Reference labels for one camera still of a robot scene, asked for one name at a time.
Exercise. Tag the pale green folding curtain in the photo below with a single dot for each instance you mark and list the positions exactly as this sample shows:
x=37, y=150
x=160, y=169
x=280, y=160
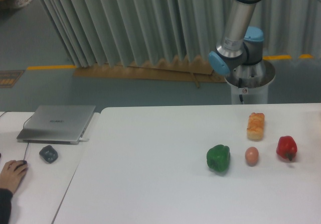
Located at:
x=136, y=31

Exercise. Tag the person's bare hand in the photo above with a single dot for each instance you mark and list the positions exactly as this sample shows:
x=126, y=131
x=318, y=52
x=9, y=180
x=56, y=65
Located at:
x=11, y=179

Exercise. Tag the green bell pepper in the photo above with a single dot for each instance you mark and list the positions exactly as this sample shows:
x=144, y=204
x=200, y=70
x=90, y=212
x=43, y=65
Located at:
x=218, y=158

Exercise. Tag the brown egg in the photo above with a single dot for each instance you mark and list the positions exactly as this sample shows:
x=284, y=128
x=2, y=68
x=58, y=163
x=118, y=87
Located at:
x=251, y=156

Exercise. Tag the toasted bread loaf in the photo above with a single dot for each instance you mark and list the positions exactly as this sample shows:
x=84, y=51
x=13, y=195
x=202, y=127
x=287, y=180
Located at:
x=255, y=127

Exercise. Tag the silver closed laptop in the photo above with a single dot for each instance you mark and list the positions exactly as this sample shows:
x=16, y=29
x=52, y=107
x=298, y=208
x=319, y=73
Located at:
x=64, y=124

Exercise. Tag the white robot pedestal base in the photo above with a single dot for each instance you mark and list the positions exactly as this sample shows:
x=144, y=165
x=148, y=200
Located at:
x=249, y=84

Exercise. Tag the black computer mouse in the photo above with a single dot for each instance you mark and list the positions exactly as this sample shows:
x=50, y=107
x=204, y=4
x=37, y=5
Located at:
x=23, y=163

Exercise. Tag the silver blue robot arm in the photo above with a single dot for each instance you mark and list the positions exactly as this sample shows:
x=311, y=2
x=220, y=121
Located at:
x=238, y=33

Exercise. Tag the red bell pepper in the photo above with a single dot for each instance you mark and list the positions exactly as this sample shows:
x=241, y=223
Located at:
x=286, y=148

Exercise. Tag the brown cardboard sheet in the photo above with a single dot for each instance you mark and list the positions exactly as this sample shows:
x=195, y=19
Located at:
x=196, y=71

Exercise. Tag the dark sleeved forearm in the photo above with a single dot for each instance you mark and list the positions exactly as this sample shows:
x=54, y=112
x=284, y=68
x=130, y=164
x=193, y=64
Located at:
x=6, y=205

